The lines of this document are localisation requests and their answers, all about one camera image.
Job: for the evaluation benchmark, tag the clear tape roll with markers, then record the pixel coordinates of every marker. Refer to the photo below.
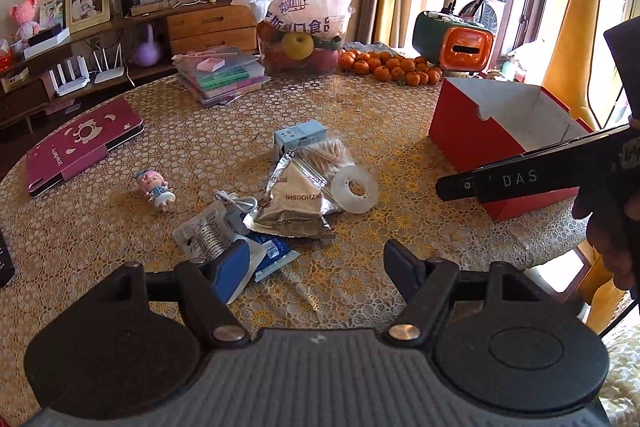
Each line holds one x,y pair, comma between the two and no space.
345,194

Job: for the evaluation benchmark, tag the white router with three antennas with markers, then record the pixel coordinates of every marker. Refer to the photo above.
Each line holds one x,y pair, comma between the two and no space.
109,74

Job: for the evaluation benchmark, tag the yellow giraffe figure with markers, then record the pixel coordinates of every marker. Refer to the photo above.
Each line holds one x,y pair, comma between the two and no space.
575,7

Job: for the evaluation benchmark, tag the pink plush toy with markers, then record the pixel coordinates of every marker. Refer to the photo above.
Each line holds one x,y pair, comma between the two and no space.
25,19

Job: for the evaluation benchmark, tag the blue plastic packet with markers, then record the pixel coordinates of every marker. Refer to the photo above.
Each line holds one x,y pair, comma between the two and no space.
272,252

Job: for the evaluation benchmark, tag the cotton swab pack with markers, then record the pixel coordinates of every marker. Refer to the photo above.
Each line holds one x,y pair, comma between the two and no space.
325,157

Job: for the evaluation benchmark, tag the red cardboard box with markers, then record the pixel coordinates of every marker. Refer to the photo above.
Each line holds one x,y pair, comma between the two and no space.
465,132

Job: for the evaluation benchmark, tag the person's right hand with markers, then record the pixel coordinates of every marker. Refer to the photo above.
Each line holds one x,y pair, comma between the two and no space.
615,242

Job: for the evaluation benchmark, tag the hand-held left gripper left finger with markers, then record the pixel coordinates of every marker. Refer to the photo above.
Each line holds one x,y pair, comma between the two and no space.
232,272

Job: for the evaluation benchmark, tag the black flat device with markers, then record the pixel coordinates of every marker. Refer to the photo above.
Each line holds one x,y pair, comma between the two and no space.
5,259

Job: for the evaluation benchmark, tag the gold lace-covered desktop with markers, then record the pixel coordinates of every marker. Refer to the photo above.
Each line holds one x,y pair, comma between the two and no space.
100,232

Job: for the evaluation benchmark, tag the washing machine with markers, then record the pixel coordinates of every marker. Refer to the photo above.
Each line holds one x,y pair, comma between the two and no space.
482,17

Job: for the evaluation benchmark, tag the maroon tablet case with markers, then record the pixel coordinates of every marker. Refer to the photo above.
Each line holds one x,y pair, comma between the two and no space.
85,142

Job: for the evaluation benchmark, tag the small pink box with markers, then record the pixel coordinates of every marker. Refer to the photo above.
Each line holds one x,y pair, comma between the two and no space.
211,63

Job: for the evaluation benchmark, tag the pink-haired doll figurine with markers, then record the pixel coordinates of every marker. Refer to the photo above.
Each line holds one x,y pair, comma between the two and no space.
155,189

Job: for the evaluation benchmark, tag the white router with many antennas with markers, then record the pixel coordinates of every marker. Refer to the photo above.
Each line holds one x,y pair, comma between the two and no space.
70,82

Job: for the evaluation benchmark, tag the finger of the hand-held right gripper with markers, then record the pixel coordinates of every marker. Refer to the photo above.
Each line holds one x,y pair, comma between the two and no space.
500,184

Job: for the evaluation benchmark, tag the green and orange tissue box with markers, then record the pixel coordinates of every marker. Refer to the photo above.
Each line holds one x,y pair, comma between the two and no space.
467,47

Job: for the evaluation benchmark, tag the silver foil snack packet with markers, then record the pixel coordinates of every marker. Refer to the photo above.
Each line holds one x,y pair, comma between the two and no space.
290,202

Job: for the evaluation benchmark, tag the cream photo frame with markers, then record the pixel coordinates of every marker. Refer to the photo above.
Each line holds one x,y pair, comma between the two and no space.
87,7

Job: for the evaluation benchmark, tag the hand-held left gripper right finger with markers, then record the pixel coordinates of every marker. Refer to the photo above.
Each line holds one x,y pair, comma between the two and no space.
401,265

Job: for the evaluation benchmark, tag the yellow apple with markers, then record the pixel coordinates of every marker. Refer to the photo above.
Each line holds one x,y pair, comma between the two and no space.
298,46

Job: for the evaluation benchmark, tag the pile of tangerines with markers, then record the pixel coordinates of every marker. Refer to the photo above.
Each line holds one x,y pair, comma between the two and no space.
390,67

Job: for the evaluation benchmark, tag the stack of clear plastic cases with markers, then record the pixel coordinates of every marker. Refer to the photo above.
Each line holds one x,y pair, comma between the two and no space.
220,82

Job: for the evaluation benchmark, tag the small unframed photo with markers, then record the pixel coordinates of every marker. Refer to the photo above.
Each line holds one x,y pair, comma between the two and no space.
52,13

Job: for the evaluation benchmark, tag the mint green bottle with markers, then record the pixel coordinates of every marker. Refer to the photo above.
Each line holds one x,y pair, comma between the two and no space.
509,68

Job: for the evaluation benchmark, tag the white flat box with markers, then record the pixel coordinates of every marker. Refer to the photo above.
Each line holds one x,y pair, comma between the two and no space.
45,46

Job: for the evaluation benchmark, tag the light blue small box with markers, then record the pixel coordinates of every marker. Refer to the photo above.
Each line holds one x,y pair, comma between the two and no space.
300,134

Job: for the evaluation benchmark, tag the clear fruit bowl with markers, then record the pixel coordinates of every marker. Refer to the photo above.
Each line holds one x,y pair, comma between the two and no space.
325,57

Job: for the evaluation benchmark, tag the wooden media cabinet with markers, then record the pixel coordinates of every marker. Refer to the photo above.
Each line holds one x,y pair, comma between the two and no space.
210,27

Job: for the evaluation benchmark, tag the purple kettlebell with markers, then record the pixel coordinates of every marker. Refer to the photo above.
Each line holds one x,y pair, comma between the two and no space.
147,52

